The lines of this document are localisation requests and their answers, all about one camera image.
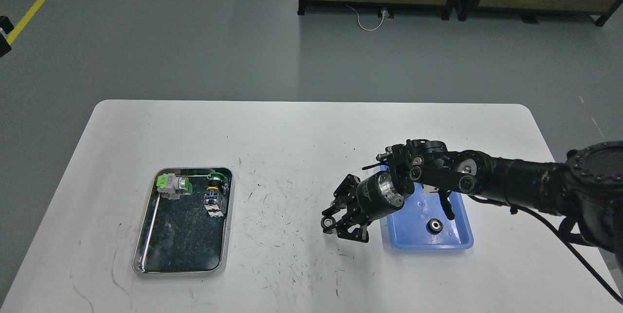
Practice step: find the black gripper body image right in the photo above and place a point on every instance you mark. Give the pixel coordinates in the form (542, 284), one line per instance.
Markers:
(376, 197)

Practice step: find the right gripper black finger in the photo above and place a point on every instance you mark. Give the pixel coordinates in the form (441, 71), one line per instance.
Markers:
(351, 226)
(345, 193)

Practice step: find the black robot arm image left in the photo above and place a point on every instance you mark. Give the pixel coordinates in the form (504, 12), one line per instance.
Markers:
(6, 27)

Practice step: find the blue plastic tray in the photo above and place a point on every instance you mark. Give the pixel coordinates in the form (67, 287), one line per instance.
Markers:
(406, 229)

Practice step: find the silver metal tray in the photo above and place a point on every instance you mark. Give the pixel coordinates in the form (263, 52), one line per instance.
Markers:
(177, 236)

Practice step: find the dark green push button switch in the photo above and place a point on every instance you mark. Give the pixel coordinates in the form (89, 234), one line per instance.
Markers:
(213, 199)

